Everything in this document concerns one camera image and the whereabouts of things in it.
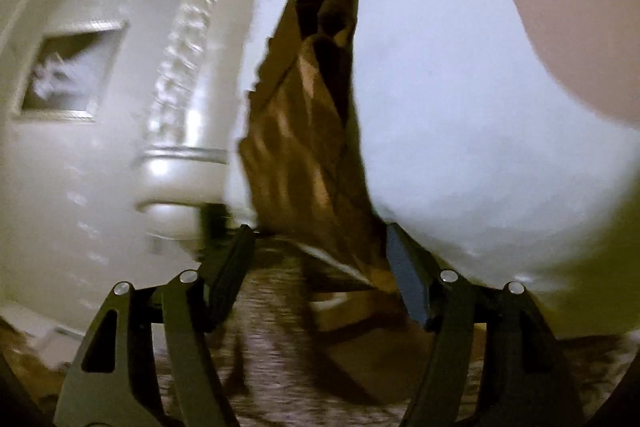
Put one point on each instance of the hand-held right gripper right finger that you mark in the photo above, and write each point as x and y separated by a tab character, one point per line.
407	277

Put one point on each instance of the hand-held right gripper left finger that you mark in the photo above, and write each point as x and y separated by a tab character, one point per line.
230	277

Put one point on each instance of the brown plaid sweater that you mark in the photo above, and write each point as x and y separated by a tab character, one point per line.
300	147

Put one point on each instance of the brown patterned rug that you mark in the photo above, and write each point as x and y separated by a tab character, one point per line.
280	357

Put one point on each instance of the cream tufted leather headboard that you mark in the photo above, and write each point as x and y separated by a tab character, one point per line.
190	107

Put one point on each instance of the white patterned bed sheet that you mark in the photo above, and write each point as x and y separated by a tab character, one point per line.
450	107

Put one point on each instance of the wooden bed frame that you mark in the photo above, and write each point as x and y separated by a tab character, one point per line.
360	357

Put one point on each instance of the white framed wall picture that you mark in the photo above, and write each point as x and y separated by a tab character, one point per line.
70	72

